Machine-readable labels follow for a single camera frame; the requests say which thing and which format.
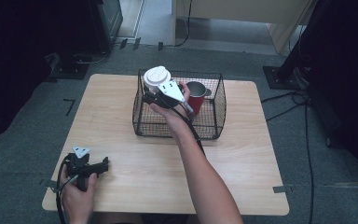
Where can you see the dark curtain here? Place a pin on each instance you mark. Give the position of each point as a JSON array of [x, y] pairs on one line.
[[348, 77], [15, 62]]

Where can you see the clear bottle with white lid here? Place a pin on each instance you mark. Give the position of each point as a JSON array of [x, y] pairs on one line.
[[157, 77]]

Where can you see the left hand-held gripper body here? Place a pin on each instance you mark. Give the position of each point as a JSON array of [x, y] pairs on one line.
[[77, 168]]

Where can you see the person's right hand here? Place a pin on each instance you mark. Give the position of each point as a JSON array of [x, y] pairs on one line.
[[171, 118]]

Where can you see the black cabinet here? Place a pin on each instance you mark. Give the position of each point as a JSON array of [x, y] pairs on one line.
[[105, 25]]

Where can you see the red cup with steel inside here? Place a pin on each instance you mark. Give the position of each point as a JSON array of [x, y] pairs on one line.
[[196, 96]]

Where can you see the black stand with base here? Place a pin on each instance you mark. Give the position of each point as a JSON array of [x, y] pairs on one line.
[[284, 76]]

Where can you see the beige wooden desk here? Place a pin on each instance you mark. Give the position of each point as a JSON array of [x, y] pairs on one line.
[[242, 17]]

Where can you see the person's left hand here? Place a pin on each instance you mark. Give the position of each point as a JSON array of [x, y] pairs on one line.
[[76, 202]]

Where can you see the grey tape piece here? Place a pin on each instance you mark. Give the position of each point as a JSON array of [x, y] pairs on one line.
[[279, 188], [51, 185]]

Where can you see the black tape strip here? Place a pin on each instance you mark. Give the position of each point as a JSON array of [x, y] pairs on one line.
[[123, 43], [136, 43], [160, 46]]

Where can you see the black round disc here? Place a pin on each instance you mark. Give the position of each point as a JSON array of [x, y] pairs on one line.
[[209, 92]]

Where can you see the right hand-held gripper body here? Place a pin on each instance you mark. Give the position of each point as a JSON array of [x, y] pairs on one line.
[[169, 93]]

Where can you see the black stand base plate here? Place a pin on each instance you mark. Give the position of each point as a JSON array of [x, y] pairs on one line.
[[66, 70]]

